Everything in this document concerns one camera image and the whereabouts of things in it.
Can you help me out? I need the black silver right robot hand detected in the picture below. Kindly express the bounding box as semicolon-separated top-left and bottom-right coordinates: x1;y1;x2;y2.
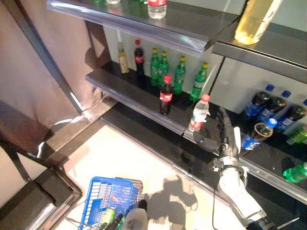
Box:
193;107;242;159

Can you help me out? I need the water bottle red cap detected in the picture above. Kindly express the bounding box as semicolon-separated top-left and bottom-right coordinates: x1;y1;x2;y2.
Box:
188;93;211;132

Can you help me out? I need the blue plastic shopping basket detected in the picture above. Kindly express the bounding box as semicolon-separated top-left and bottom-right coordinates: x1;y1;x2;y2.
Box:
64;176;144;230

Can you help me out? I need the large yellow drink bottle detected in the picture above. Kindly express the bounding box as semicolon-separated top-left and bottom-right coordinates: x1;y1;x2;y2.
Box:
234;0;283;46

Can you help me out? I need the Pepsi bottle blue cap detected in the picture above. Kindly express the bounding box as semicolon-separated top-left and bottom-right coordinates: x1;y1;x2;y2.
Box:
275;99;307;131
256;90;292;123
243;84;275;118
239;117;278;156

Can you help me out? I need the Coca-Cola bottle red cap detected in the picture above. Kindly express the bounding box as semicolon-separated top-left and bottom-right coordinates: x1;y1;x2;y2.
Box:
133;39;145;80
159;75;174;115

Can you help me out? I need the black shelf board dark edge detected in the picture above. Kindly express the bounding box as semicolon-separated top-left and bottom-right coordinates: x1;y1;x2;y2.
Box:
212;20;307;84

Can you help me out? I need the grey left robot leg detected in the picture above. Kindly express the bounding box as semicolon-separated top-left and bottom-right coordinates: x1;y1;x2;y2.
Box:
121;207;149;230

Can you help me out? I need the yellowish tea bottle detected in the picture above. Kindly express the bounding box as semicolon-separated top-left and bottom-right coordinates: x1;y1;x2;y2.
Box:
117;42;130;74

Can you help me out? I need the green Sprite bottle, grasped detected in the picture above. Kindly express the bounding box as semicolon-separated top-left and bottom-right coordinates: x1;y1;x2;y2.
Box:
101;207;117;227

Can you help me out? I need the water bottle red label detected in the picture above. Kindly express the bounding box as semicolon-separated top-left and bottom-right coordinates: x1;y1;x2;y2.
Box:
147;0;168;20

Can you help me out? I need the dark shiny side ledge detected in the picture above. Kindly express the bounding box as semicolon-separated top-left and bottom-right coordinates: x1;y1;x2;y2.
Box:
35;95;119;163

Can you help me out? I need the black low side platform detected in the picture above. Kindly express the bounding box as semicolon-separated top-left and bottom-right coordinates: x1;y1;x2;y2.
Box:
0;141;83;230

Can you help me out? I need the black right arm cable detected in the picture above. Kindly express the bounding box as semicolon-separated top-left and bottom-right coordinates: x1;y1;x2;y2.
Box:
212;186;216;230

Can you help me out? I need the black frame post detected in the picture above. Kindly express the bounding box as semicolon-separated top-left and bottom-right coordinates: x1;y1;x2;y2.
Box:
2;0;88;115

